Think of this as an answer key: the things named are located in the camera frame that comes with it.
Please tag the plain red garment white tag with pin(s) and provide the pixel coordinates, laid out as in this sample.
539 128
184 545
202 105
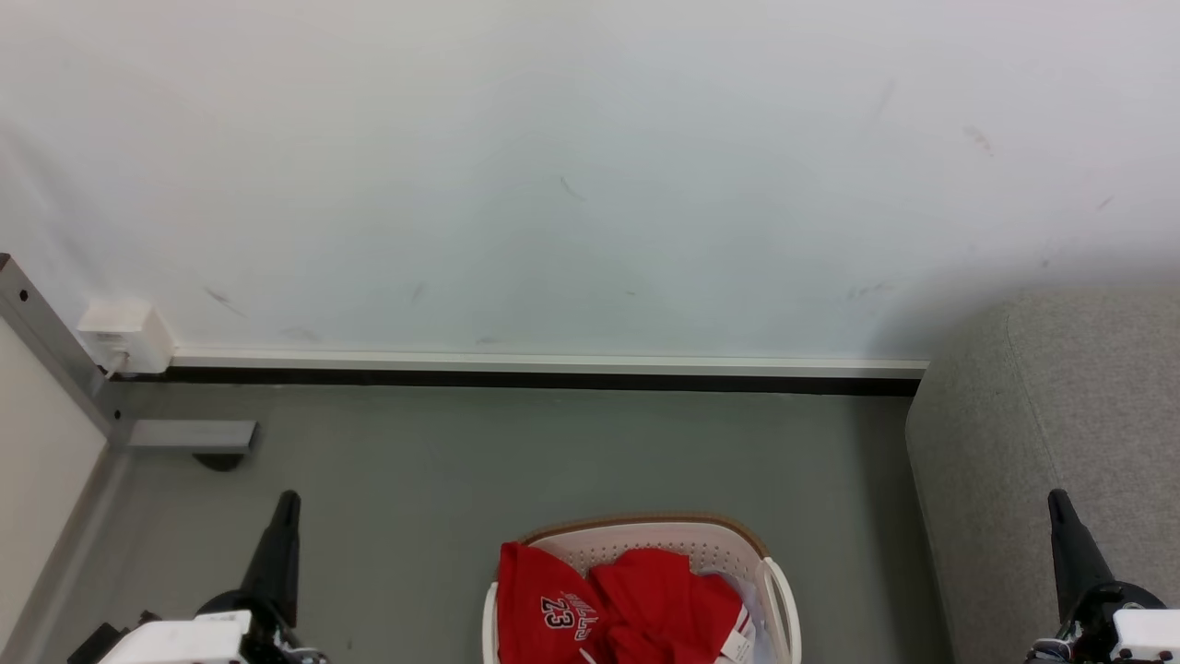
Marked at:
664 599

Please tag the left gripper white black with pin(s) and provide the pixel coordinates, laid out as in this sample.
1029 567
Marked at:
184 641

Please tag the pale white basket liner cloth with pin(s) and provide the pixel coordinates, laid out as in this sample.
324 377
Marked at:
761 616

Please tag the white wall junction box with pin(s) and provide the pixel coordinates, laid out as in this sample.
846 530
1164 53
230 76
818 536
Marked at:
124 334

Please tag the white perforated laundry basket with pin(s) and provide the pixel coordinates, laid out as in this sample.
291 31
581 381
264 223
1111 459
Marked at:
645 535

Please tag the grey fabric sofa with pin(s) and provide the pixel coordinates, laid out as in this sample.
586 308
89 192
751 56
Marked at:
1014 443

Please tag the white baseboard with black strip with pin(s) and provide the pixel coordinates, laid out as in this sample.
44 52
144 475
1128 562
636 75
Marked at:
553 365

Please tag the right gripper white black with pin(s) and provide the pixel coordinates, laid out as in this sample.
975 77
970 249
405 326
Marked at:
1138 636

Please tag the cream partition panel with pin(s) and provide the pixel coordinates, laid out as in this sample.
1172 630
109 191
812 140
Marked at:
37 452

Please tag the grey metal frame post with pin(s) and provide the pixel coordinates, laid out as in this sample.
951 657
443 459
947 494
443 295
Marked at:
51 337

